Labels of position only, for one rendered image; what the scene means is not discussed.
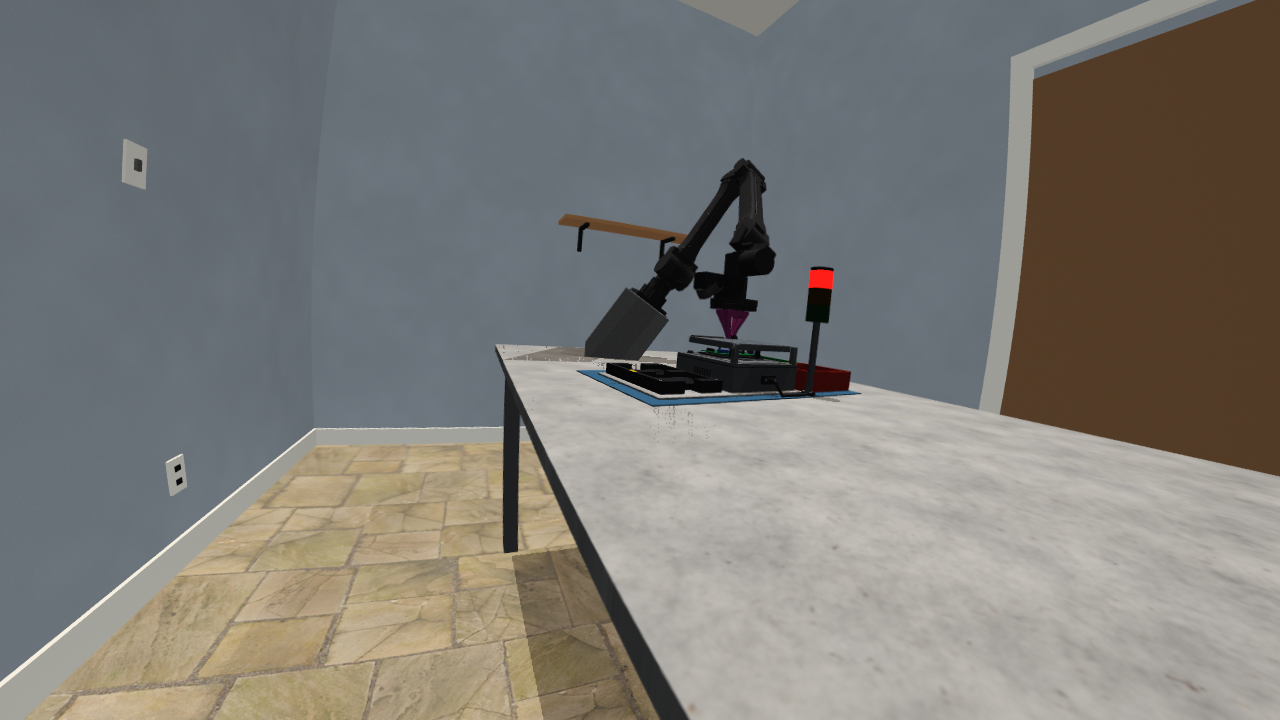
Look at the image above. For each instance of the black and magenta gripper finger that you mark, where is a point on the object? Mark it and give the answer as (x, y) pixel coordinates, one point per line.
(728, 313)
(721, 318)

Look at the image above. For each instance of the red bin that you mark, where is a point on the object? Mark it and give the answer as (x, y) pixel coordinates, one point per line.
(825, 379)

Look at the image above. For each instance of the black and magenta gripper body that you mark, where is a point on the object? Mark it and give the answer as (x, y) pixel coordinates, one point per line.
(731, 303)

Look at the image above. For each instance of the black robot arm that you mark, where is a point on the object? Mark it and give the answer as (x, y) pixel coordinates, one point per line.
(679, 271)

